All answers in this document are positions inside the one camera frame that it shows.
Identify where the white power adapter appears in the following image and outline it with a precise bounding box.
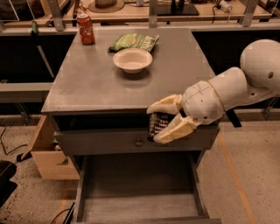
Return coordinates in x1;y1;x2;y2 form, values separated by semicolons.
217;0;233;13

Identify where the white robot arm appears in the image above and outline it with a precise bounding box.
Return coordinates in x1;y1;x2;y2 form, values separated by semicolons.
147;39;280;144

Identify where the black rxbar chocolate bar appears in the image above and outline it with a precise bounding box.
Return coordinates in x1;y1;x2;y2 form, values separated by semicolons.
148;113;175;142

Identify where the grey wooden drawer cabinet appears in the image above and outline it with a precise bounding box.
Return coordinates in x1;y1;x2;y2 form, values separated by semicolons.
40;27;232;173

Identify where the open grey middle drawer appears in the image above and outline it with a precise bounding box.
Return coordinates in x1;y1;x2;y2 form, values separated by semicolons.
73;152;222;224

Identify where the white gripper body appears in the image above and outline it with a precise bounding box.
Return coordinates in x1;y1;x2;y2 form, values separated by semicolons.
181;81;224;126

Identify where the black floor cable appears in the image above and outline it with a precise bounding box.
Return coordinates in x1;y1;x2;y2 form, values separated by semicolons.
0;125;29;157

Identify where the round lamp base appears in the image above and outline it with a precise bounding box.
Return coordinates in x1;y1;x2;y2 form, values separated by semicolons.
87;0;124;13

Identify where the black monitor stand base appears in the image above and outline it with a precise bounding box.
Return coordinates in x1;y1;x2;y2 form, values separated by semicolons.
157;0;199;16

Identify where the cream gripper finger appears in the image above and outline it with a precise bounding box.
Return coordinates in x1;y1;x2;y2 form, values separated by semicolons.
153;114;197;144
146;94;182;115

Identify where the grey top drawer with knob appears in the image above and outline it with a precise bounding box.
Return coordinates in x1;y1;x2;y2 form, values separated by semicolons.
54;126;220;156

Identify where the black object at left edge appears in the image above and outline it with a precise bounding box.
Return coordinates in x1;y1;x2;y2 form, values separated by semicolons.
0;160;18;207

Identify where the green chip bag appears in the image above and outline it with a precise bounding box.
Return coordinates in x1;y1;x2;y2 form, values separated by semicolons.
108;33;159;53

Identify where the red soda can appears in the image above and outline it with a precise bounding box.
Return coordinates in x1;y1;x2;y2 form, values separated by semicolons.
77;14;95;45

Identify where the white paper bowl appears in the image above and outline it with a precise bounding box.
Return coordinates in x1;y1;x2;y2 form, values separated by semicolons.
113;48;153;74

